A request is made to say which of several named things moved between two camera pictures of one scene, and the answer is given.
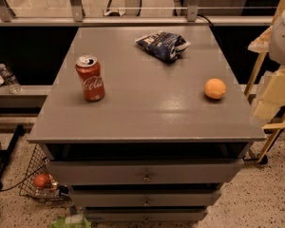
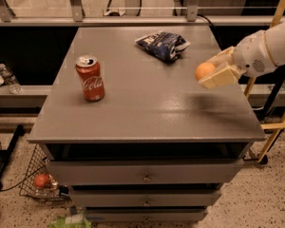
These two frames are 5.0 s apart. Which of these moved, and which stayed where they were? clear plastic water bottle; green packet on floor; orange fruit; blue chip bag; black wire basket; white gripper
Moved: orange fruit; white gripper
Stayed: black wire basket; blue chip bag; clear plastic water bottle; green packet on floor
